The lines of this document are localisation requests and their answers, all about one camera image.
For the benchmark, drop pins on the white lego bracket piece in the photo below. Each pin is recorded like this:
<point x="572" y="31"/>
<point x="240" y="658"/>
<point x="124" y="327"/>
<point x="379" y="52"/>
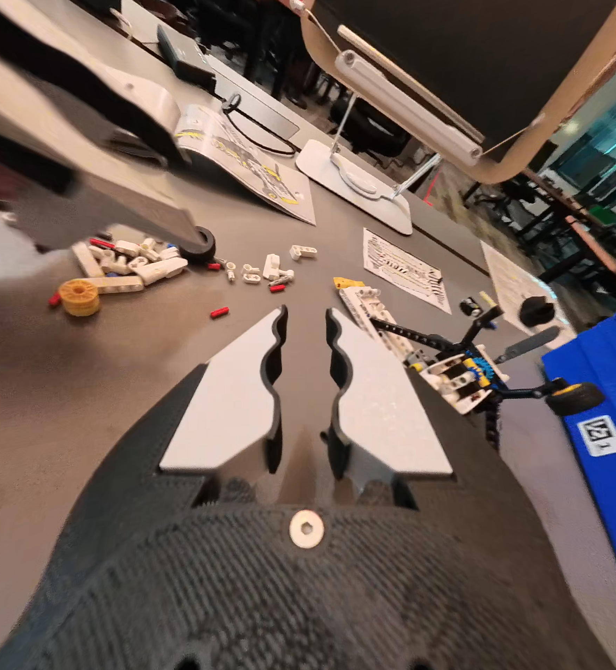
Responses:
<point x="272" y="267"/>

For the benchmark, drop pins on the pile of dark lego parts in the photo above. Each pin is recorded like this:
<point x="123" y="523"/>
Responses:
<point x="535" y="311"/>

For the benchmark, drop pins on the wooden top desk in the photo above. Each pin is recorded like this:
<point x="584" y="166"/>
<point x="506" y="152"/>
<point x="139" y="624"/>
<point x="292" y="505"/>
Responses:
<point x="601" y="251"/>

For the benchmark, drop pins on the scattered small lego pieces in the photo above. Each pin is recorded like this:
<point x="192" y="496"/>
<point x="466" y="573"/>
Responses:
<point x="119" y="285"/>

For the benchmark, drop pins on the black lego tyre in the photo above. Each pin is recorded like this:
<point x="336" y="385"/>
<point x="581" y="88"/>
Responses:
<point x="206" y="246"/>

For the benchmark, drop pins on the power adapter brick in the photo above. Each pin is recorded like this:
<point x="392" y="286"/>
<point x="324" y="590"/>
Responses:
<point x="182" y="55"/>

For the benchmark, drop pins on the blue plastic bin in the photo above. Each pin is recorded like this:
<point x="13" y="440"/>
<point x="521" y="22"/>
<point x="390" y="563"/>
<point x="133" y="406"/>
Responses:
<point x="611" y="497"/>

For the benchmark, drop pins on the zebra striped sticker sheet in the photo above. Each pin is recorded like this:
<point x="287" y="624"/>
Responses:
<point x="402" y="267"/>

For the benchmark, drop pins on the tan framed display screen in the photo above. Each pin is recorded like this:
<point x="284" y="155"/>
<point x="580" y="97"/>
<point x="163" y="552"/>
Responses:
<point x="470" y="52"/>

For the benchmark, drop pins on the lego airplane model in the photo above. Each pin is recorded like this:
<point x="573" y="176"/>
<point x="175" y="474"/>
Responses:
<point x="371" y="309"/>

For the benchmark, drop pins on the white angled lego beam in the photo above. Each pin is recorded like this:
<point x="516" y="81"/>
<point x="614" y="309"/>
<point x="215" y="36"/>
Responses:
<point x="303" y="252"/>

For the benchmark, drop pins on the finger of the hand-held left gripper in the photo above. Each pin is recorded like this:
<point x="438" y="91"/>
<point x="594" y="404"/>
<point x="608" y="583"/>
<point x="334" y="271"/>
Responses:
<point x="119" y="193"/>
<point x="146" y="104"/>

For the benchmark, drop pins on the orange traffic cone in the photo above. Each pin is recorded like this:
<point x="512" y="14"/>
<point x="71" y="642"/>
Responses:
<point x="433" y="186"/>

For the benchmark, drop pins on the white curved lego panel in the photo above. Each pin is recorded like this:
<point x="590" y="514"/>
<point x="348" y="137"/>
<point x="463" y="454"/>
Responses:
<point x="159" y="269"/>

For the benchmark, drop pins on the lego instruction booklet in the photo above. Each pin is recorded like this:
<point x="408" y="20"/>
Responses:
<point x="219" y="141"/>

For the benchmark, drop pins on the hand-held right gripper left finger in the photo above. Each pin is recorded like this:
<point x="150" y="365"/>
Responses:
<point x="219" y="413"/>

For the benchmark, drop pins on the printed white paper sheet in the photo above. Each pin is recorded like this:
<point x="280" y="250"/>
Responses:
<point x="507" y="282"/>

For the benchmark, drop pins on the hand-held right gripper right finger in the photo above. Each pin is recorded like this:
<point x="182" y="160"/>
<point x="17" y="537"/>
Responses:
<point x="391" y="418"/>

